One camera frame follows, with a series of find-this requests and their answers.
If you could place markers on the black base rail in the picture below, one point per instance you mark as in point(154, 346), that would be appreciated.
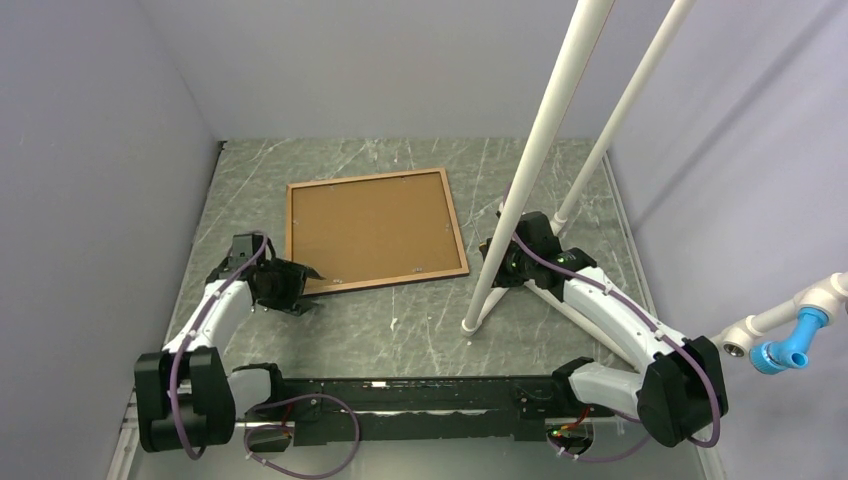
point(523, 408)

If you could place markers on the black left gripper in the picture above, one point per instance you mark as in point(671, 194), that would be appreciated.
point(296, 275)

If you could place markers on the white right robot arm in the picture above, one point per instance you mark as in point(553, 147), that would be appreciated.
point(675, 386)

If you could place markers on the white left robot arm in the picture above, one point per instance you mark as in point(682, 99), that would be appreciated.
point(185, 398)

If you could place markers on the blue wooden picture frame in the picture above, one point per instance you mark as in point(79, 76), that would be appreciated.
point(375, 230)

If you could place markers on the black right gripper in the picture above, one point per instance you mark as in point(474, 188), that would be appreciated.
point(503, 279)

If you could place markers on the blue pipe fitting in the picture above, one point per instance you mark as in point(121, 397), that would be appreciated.
point(774, 357)

